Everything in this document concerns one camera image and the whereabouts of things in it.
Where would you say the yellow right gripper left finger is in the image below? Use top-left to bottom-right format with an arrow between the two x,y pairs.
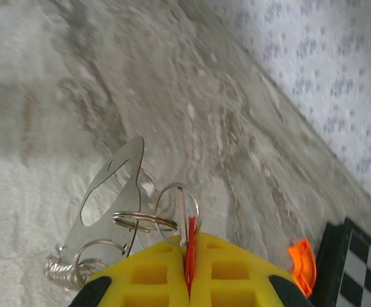
68,234 -> 190,307

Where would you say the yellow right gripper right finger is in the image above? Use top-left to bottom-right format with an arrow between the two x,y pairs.
190,232 -> 314,307

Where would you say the red plastic tag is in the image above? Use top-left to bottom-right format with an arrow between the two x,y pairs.
184,216 -> 200,286

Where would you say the silver split keyring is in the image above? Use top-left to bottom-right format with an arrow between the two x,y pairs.
112,210 -> 178,233
73,239 -> 130,284
155,182 -> 203,248

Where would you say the silver key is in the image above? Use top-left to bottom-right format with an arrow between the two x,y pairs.
175,187 -> 188,248

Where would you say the silver metal opener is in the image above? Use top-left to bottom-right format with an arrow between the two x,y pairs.
62,136 -> 145,260

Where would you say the braided steel wire loop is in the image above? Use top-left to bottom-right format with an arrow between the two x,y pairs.
43,251 -> 89,290

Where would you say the orange plastic piece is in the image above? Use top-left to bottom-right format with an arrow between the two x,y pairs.
287,238 -> 317,299

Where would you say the black folding chessboard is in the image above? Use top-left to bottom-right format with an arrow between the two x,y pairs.
310,217 -> 371,307

